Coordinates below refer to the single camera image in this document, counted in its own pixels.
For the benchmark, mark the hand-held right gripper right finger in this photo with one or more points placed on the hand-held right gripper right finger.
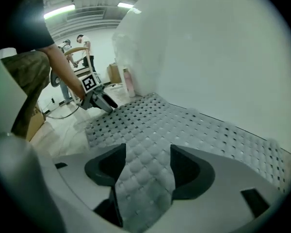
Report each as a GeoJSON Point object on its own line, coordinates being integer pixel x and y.
{"type": "Point", "coordinates": [203, 181]}

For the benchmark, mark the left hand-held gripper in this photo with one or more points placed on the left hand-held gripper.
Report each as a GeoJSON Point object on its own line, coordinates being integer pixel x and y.
{"type": "Point", "coordinates": [89, 84]}

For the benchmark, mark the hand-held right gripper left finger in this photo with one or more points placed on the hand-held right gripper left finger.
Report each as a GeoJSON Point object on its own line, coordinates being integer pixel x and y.
{"type": "Point", "coordinates": [92, 171]}

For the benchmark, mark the grey perforated bath mat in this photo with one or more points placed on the grey perforated bath mat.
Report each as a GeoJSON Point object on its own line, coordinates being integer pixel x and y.
{"type": "Point", "coordinates": [160, 130]}

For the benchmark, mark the person's left forearm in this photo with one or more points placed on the person's left forearm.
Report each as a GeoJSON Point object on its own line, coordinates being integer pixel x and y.
{"type": "Point", "coordinates": [63, 69]}

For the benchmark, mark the pink bottle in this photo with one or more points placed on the pink bottle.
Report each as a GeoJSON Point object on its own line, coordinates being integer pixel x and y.
{"type": "Point", "coordinates": [129, 82]}

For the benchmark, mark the small cardboard box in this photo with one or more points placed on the small cardboard box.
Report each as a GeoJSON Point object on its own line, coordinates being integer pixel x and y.
{"type": "Point", "coordinates": [114, 73]}

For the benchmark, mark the wooden chair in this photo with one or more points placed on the wooden chair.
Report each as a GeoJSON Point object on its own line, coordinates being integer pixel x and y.
{"type": "Point", "coordinates": [88, 59]}

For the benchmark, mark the large cardboard box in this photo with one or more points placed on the large cardboard box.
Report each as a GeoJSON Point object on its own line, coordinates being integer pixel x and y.
{"type": "Point", "coordinates": [35, 122]}

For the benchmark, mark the person's camouflage trousers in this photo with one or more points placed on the person's camouflage trousers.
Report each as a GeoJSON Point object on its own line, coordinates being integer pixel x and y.
{"type": "Point", "coordinates": [29, 71]}

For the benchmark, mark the short ceiling light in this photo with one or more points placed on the short ceiling light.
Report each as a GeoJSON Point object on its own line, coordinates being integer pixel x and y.
{"type": "Point", "coordinates": [125, 5]}

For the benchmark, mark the long ceiling light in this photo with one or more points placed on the long ceiling light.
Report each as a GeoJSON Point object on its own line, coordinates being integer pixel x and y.
{"type": "Point", "coordinates": [59, 11]}

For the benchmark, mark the person's black shirt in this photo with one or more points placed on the person's black shirt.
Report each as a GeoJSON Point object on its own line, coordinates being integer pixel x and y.
{"type": "Point", "coordinates": [29, 28]}

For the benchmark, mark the white bathtub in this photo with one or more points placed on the white bathtub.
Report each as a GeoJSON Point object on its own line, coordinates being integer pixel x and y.
{"type": "Point", "coordinates": [208, 57]}

